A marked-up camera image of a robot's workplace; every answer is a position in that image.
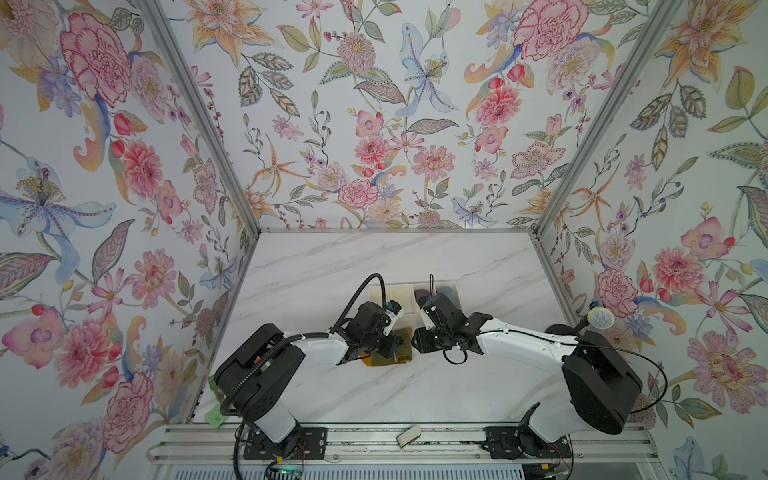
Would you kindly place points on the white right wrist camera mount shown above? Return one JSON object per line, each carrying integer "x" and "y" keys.
{"x": 427, "y": 322}

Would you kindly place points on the blue rolled sock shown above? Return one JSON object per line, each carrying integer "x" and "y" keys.
{"x": 449, "y": 292}

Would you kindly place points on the purple rolled sock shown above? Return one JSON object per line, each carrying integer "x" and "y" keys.
{"x": 422, "y": 296}

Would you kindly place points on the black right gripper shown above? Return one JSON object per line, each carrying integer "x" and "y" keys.
{"x": 421, "y": 345}

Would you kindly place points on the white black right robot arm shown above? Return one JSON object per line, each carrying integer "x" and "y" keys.
{"x": 601, "y": 387}

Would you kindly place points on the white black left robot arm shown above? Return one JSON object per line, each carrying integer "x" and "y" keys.
{"x": 253, "y": 379}

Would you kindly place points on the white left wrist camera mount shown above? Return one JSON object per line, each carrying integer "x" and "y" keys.
{"x": 393, "y": 311}

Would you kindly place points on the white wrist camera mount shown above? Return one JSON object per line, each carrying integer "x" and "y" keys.
{"x": 393, "y": 311}
{"x": 427, "y": 322}

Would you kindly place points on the small grey tag on rail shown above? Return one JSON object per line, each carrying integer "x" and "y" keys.
{"x": 409, "y": 436}

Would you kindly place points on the black stand shower head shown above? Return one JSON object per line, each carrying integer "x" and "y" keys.
{"x": 598, "y": 318}

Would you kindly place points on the aluminium corner frame post left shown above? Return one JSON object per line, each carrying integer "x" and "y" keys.
{"x": 163, "y": 35}

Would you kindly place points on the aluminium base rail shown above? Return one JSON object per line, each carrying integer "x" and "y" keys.
{"x": 451, "y": 443}

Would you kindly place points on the colourful snack bag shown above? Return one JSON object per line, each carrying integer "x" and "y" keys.
{"x": 214, "y": 399}

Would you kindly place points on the aluminium corner frame post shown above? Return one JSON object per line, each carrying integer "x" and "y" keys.
{"x": 640, "y": 54}
{"x": 163, "y": 35}

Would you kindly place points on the cream plastic divided organizer tray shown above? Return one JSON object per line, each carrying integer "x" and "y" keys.
{"x": 403, "y": 293}

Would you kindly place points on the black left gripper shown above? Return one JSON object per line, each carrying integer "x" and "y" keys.
{"x": 393, "y": 338}

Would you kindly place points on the green striped sock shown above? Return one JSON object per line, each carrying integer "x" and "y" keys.
{"x": 396, "y": 349}

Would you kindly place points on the aluminium corner frame post right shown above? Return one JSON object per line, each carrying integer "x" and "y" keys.
{"x": 640, "y": 54}

